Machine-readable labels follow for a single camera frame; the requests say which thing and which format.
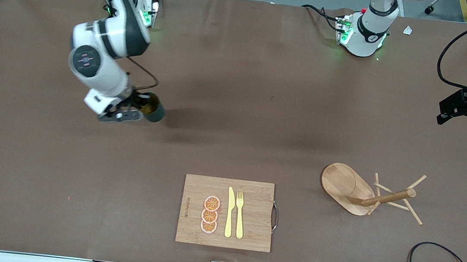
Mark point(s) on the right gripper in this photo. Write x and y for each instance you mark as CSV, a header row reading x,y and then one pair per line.
x,y
137,100

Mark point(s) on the teal cup with yellow inside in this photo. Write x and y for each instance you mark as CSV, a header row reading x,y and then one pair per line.
x,y
155,112

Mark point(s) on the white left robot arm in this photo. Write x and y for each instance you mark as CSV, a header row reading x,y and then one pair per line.
x,y
365,32

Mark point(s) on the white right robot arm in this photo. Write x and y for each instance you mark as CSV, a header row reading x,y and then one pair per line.
x,y
113,31

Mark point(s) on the wooden cup rack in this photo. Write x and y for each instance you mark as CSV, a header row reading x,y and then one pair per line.
x,y
343,183

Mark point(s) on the grey base connector box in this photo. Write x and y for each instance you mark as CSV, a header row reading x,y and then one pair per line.
x,y
150,11

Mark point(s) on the white paper scrap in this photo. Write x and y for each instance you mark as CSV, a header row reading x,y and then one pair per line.
x,y
407,30

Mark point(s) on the black caster wheel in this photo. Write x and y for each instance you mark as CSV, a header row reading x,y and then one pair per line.
x,y
429,10

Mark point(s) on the orange slice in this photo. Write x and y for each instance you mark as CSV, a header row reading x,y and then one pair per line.
x,y
212,203

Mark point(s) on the yellow plastic knife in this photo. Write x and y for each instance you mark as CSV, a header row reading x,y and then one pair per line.
x,y
229,217

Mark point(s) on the yellow plastic fork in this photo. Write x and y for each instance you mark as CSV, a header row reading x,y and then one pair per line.
x,y
239,220

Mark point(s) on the bamboo cutting board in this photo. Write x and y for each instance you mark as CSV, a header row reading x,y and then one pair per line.
x,y
254,220

